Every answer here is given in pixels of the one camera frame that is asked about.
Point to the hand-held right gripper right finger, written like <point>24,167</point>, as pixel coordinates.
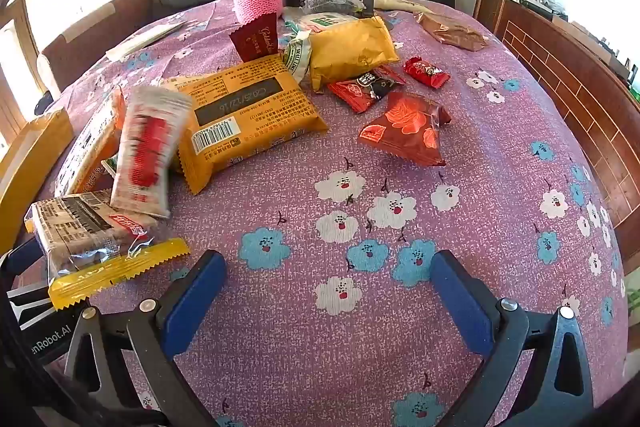
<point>460,302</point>

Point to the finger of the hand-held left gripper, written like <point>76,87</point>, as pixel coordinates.
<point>22,255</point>

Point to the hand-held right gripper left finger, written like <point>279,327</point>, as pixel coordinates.
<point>195,302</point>

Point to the clear packet with yellow edge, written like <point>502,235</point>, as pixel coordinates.
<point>80,232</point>

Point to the yellow cardboard box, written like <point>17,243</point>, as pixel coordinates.
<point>30,157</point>

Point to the orange snack packet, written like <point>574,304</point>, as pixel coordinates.
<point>92,142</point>

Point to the white and red snack packet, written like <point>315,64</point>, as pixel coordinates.
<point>145,152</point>

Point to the large yellow snack packet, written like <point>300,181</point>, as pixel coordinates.
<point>250,127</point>

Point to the dark red snack packet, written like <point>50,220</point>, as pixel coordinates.
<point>255,39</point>

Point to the purple floral tablecloth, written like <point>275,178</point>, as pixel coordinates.
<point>300,187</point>

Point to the red floral snack packet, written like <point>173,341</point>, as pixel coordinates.
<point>405,127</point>

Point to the red candy packet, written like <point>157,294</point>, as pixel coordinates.
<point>350,96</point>

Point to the small red candy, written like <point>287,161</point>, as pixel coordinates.
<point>425,71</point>

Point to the brown chair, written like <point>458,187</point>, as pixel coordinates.
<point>100,32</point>

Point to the white paper sheet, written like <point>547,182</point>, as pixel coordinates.
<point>145,39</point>

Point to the green and white snack packet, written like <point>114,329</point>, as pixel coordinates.
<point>295,57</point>

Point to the brown snack packet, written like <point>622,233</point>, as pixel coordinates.
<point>452,34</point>

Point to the plain yellow snack packet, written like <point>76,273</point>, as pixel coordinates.
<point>350,49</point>

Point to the beige long roll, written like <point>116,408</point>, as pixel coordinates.
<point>400,3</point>

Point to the round crackers packet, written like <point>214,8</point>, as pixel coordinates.
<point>322,22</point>

